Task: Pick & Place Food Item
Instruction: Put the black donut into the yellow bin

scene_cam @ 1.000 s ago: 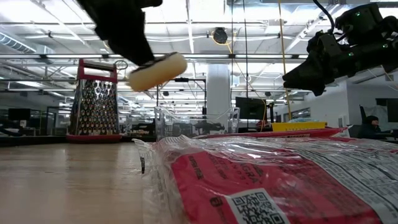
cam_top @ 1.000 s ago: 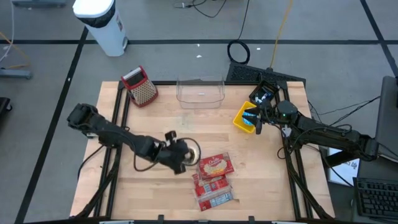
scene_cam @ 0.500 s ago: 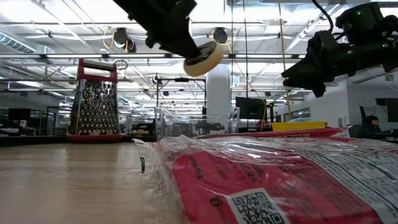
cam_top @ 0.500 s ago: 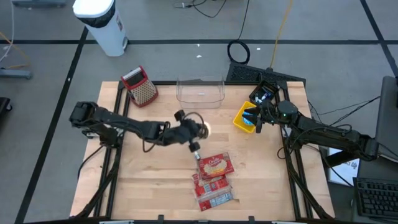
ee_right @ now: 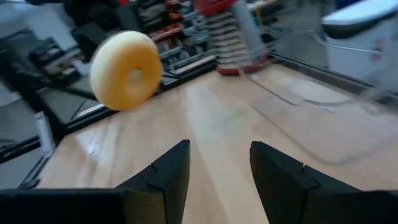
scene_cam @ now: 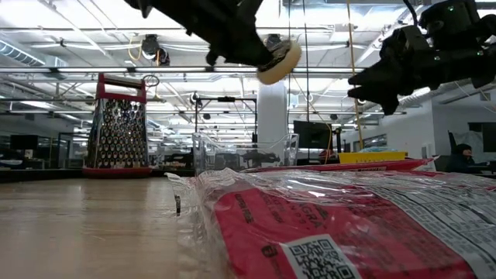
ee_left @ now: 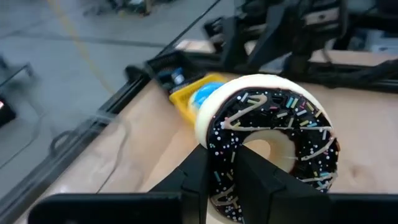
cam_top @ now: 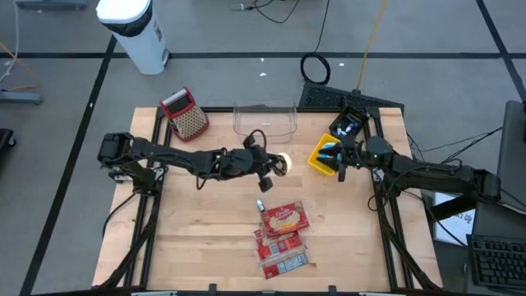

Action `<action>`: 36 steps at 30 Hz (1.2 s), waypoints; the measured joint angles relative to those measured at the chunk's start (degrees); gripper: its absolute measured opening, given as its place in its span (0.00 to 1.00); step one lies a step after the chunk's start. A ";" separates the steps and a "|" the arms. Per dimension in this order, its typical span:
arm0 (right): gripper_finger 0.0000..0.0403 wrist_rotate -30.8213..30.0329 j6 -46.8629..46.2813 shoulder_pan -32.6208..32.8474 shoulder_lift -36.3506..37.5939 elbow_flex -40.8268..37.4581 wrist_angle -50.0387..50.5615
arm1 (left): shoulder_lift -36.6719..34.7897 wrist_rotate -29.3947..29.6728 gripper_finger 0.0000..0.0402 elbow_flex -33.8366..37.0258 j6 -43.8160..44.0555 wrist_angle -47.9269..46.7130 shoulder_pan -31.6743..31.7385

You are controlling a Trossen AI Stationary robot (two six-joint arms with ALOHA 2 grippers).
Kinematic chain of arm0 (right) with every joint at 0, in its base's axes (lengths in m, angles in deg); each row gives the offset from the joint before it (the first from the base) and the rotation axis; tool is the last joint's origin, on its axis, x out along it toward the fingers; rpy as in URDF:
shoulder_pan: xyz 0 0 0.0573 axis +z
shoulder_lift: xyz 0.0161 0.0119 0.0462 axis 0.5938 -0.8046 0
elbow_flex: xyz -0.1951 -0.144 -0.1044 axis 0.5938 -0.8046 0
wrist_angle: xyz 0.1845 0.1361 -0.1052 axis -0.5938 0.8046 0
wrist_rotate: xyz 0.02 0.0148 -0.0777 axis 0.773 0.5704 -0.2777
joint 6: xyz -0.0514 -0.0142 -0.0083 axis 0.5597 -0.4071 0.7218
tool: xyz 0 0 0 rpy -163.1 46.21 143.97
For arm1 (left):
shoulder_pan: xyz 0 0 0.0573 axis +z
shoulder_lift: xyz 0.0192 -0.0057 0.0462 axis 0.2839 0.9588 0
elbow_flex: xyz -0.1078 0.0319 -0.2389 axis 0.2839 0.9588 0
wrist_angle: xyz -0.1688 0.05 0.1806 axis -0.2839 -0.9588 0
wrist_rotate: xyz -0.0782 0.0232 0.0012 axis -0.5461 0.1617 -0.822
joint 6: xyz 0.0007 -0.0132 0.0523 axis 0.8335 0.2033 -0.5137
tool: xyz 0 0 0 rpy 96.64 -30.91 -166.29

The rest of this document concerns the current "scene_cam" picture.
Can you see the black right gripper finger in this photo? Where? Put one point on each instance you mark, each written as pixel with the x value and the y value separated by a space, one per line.
pixel 379 98
pixel 368 79

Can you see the small red snack packet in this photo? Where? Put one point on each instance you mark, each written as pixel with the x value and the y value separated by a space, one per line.
pixel 341 166

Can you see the yellow plastic basket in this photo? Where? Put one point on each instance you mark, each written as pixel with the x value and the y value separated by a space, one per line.
pixel 374 157

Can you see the white pillar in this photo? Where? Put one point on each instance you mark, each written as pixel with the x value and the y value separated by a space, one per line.
pixel 272 116

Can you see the black monitor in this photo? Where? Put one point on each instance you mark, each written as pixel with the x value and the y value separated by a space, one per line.
pixel 312 135

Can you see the person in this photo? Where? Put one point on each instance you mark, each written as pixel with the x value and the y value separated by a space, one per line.
pixel 463 157

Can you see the clear plastic bin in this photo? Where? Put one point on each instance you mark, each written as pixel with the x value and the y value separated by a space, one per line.
pixel 240 153

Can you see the red wrapped packet QR code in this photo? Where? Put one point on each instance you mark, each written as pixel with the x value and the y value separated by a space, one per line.
pixel 310 217

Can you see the small dark monitor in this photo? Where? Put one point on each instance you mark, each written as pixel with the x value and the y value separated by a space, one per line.
pixel 23 142

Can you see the black frame stand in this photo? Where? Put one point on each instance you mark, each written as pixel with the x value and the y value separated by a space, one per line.
pixel 226 100

